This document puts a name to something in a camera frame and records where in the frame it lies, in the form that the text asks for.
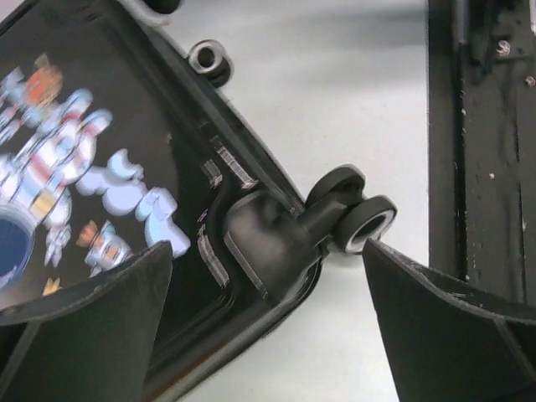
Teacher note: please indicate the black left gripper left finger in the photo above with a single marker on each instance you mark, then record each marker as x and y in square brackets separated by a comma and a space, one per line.
[89, 342]

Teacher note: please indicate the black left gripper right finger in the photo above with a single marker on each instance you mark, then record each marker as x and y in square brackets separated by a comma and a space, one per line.
[446, 340]

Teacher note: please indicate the space astronaut print suitcase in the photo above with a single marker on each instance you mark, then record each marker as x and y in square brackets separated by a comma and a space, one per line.
[113, 141]

